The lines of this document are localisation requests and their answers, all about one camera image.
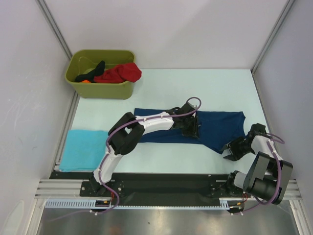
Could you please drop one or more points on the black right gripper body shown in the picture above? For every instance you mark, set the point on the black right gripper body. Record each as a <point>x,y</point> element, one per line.
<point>234,150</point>

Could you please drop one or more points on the aluminium corner post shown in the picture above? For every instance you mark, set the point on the aluminium corner post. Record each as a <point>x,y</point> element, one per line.
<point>43,6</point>
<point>273,34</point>

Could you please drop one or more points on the left aluminium corner post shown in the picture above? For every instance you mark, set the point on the left aluminium corner post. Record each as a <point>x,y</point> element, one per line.
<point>43,6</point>

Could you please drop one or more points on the red t shirt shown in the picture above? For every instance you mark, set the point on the red t shirt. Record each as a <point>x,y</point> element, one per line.
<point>119,74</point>

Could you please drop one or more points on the navy blue t shirt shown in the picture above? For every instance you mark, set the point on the navy blue t shirt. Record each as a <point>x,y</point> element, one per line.
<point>216,129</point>

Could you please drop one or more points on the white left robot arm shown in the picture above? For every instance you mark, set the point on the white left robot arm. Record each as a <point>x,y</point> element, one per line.
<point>128,131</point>

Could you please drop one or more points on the right aluminium corner post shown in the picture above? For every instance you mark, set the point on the right aluminium corner post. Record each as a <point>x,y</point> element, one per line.
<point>273,34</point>

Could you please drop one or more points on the olive green plastic bin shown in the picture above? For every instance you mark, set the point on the olive green plastic bin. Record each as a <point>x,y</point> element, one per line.
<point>88,60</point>

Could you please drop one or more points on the folded turquoise t shirt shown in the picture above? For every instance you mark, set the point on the folded turquoise t shirt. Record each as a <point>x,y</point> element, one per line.
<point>84,150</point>

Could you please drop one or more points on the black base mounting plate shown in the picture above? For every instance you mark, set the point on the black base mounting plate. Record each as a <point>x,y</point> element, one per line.
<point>159,188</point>

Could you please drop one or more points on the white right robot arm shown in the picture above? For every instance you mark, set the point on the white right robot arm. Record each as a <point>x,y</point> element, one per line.
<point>268,176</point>

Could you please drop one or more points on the aluminium frame rail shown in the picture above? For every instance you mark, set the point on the aluminium frame rail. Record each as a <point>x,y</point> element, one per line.
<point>48,188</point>

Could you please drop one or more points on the white slotted cable duct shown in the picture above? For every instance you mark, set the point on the white slotted cable duct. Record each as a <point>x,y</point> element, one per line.
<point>101,204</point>

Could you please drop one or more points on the black garment in bin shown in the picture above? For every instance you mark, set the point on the black garment in bin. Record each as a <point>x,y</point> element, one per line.
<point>91,72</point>

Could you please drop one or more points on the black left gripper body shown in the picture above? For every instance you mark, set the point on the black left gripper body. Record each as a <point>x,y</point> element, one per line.
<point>189,128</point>

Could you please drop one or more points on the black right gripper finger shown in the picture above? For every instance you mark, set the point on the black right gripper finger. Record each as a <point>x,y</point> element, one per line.
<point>227,146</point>
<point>231,157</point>

